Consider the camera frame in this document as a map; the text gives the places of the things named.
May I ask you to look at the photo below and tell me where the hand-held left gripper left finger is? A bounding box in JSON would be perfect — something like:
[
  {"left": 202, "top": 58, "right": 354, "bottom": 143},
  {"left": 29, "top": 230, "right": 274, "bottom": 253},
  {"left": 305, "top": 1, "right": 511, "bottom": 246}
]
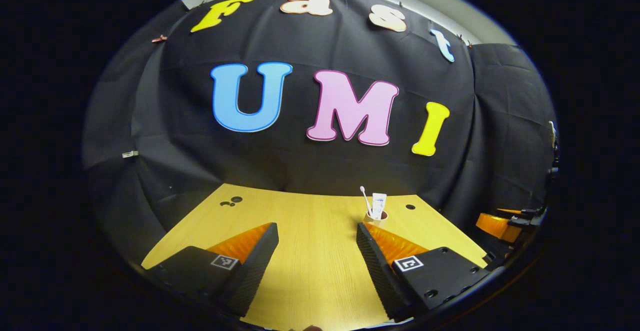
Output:
[{"left": 147, "top": 222, "right": 279, "bottom": 318}]

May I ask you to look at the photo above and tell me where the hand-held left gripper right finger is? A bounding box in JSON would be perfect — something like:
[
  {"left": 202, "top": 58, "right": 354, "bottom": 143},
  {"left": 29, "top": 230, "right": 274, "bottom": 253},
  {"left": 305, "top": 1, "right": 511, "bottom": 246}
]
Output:
[{"left": 356, "top": 222, "right": 491, "bottom": 322}]

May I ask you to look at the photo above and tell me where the beige cup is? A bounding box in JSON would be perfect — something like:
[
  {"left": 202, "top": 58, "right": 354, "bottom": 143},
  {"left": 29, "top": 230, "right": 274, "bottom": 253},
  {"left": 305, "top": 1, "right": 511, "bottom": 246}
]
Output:
[{"left": 363, "top": 210, "right": 389, "bottom": 228}]

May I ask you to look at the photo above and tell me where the white toothpaste tube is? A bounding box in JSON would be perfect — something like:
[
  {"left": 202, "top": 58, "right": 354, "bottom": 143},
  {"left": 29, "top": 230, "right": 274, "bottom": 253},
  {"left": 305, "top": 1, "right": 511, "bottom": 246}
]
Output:
[{"left": 371, "top": 193, "right": 387, "bottom": 220}]

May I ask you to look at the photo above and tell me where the pale pink toothbrush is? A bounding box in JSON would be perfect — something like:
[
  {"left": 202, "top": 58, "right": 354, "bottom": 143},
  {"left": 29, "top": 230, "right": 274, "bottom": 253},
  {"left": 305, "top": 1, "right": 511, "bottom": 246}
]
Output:
[{"left": 359, "top": 186, "right": 374, "bottom": 218}]

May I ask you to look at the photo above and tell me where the wooden desktop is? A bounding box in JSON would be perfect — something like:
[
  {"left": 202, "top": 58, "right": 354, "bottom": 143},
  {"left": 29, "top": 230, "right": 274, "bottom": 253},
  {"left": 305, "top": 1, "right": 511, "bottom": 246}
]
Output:
[{"left": 141, "top": 183, "right": 488, "bottom": 331}]

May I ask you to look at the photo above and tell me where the black backdrop cloth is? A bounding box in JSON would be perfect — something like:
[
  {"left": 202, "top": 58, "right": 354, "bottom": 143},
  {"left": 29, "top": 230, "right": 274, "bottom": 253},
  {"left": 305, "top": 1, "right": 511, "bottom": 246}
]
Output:
[{"left": 82, "top": 0, "right": 558, "bottom": 272}]

